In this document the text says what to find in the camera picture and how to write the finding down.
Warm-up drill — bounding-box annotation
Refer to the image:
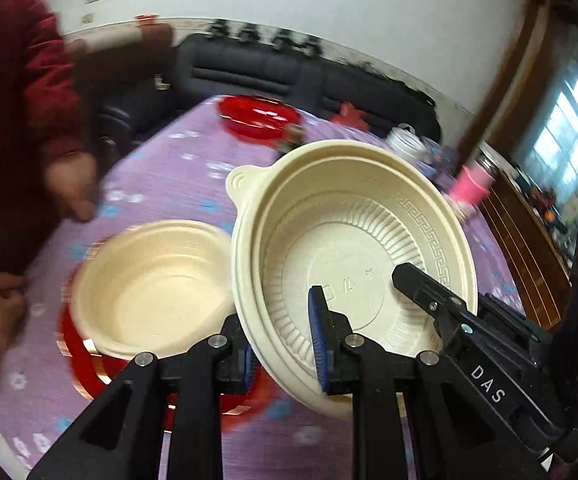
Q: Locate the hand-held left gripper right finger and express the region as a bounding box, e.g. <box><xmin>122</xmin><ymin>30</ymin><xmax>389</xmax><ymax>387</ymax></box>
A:
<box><xmin>308</xmin><ymin>285</ymin><xmax>487</xmax><ymax>480</ymax></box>

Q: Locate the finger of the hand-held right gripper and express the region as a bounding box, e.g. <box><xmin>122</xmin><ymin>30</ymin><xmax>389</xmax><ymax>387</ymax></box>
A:
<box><xmin>391</xmin><ymin>261</ymin><xmax>478</xmax><ymax>343</ymax></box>
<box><xmin>478</xmin><ymin>292</ymin><xmax>554</xmax><ymax>346</ymax></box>

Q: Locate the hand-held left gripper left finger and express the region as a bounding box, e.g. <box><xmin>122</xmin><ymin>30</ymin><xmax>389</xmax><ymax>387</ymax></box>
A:
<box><xmin>29</xmin><ymin>312</ymin><xmax>257</xmax><ymax>480</ymax></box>

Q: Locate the cream plastic bowl lid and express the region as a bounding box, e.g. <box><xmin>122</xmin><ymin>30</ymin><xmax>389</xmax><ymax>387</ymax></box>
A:
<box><xmin>226</xmin><ymin>140</ymin><xmax>480</xmax><ymax>421</ymax></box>

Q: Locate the cream ribbed plastic bowl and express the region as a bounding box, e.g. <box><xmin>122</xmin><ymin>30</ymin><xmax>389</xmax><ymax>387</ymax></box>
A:
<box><xmin>69</xmin><ymin>220</ymin><xmax>237</xmax><ymax>361</ymax></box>

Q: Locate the red scalloped plate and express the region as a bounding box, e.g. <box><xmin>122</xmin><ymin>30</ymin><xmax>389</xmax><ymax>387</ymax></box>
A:
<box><xmin>58</xmin><ymin>305</ymin><xmax>270</xmax><ymax>418</ymax></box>
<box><xmin>218</xmin><ymin>94</ymin><xmax>302</xmax><ymax>141</ymax></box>

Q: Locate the pink cup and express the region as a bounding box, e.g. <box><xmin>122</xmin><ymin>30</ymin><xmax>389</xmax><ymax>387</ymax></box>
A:
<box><xmin>451</xmin><ymin>165</ymin><xmax>494</xmax><ymax>211</ymax></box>

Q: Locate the pink steel flask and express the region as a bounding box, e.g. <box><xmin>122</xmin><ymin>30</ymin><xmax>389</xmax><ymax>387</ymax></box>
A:
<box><xmin>474</xmin><ymin>152</ymin><xmax>500</xmax><ymax>176</ymax></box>

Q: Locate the white plastic jar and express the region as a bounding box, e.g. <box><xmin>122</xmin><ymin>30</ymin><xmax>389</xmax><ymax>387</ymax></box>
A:
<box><xmin>386</xmin><ymin>125</ymin><xmax>427</xmax><ymax>158</ymax></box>

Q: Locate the window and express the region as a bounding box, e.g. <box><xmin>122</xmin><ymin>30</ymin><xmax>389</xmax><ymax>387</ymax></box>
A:
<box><xmin>531</xmin><ymin>75</ymin><xmax>578</xmax><ymax>181</ymax></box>

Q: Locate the red paper ornament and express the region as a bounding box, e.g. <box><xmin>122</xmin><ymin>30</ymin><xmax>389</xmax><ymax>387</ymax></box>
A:
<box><xmin>331</xmin><ymin>102</ymin><xmax>370</xmax><ymax>128</ymax></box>

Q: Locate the small brown box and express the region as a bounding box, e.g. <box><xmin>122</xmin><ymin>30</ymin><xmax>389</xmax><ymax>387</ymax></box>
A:
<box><xmin>274</xmin><ymin>125</ymin><xmax>304</xmax><ymax>156</ymax></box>

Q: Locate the purple floral tablecloth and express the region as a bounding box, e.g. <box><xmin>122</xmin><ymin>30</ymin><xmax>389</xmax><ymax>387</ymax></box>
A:
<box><xmin>0</xmin><ymin>95</ymin><xmax>534</xmax><ymax>480</ymax></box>

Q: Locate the black sofa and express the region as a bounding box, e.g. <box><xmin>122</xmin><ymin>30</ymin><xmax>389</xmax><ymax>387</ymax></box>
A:
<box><xmin>176</xmin><ymin>34</ymin><xmax>442</xmax><ymax>143</ymax></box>

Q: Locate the brown armchair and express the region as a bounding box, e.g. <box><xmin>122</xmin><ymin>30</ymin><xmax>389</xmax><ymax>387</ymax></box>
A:
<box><xmin>64</xmin><ymin>22</ymin><xmax>174</xmax><ymax>126</ymax></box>

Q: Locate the wooden door frame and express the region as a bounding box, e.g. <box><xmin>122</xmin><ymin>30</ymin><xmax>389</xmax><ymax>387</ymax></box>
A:
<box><xmin>456</xmin><ymin>0</ymin><xmax>554</xmax><ymax>161</ymax></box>

